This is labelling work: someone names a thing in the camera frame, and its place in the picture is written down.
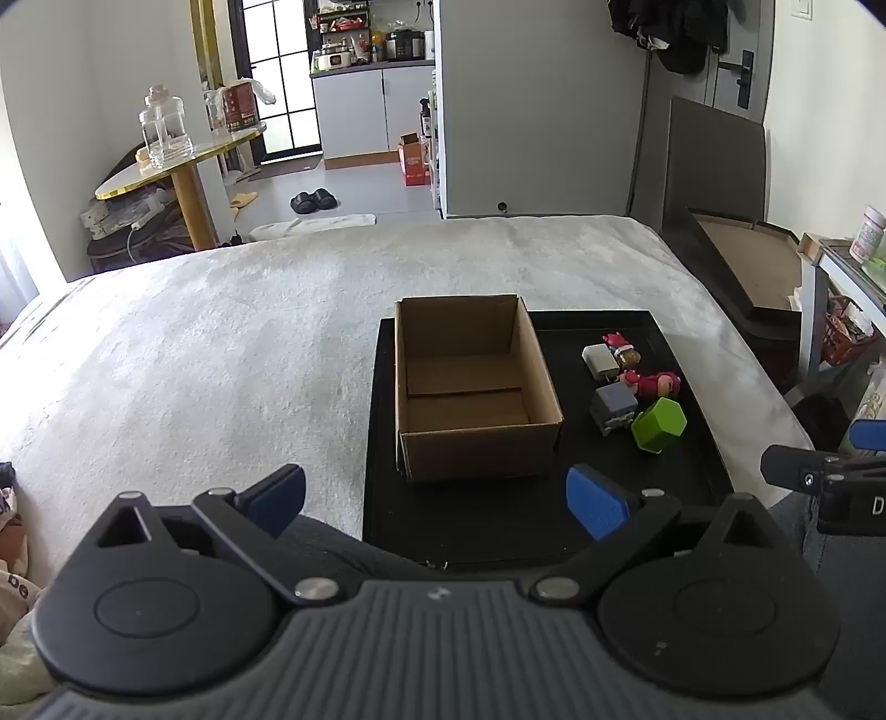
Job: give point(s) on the red basket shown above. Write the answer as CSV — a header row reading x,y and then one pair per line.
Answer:
x,y
844,339

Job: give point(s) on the black framed glass door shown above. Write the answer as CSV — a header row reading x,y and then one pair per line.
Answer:
x,y
291,83

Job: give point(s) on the person's right leg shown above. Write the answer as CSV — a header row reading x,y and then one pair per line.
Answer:
x,y
796,533

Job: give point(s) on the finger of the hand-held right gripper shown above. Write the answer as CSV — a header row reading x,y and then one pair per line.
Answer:
x,y
789,467
869,435

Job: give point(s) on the dark spray bottle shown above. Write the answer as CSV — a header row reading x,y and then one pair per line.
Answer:
x,y
425,119

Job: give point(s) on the cardboard box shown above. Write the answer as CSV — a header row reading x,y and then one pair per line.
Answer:
x,y
471,450

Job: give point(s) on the red canister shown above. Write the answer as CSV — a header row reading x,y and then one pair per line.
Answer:
x,y
242,107

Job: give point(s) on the cluttered kitchen shelf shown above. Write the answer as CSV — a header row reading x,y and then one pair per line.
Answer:
x,y
342,19

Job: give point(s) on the black tray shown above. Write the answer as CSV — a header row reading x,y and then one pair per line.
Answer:
x,y
484,516

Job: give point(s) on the dark hanging clothes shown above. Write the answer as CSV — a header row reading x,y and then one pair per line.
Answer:
x,y
678,34

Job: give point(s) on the white rice cooker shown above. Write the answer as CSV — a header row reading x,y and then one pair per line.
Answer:
x,y
331,59

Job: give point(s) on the yellow slipper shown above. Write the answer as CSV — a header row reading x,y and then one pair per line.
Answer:
x,y
243,199

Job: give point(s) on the pink jar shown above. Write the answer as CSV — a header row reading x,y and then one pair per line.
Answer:
x,y
869,235

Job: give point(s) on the dark doormat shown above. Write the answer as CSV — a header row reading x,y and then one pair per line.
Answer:
x,y
287,168

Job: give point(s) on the white floor mat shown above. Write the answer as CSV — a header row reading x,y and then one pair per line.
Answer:
x,y
311,226

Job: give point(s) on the white charger cube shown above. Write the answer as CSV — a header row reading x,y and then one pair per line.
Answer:
x,y
599,360

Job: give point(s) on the pink pig toy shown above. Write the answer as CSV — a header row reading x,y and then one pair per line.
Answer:
x,y
654,385

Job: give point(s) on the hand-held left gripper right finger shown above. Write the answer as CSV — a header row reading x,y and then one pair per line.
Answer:
x,y
595,502

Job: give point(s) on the white light switch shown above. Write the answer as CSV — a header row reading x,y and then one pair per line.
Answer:
x,y
803,10

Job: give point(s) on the red carton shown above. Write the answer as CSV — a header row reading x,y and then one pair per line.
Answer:
x,y
414,163

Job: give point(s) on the grey block toy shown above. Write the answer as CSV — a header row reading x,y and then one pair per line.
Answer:
x,y
612,403

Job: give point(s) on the round gold-edged table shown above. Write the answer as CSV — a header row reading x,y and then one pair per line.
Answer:
x,y
194,208

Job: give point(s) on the black framed brown board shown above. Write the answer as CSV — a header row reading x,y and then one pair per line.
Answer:
x,y
754,263

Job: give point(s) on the white kitchen cabinet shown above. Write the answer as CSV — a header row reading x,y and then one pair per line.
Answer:
x,y
353,111

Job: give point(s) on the white side table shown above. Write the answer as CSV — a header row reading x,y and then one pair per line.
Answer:
x,y
848,273

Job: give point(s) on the large glass jar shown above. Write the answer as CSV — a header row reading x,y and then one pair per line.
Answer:
x,y
166,131

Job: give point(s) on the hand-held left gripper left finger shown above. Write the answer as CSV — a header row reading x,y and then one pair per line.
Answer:
x,y
277,498

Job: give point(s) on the printed white cloth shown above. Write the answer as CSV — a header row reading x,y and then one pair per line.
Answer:
x,y
14,588

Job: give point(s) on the green hexagonal block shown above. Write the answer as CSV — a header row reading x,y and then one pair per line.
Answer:
x,y
657,424

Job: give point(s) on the dark leaning board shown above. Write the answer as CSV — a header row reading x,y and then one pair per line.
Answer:
x,y
713,159

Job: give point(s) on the black slipper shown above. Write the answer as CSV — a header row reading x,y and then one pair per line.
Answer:
x,y
325,199
303,203

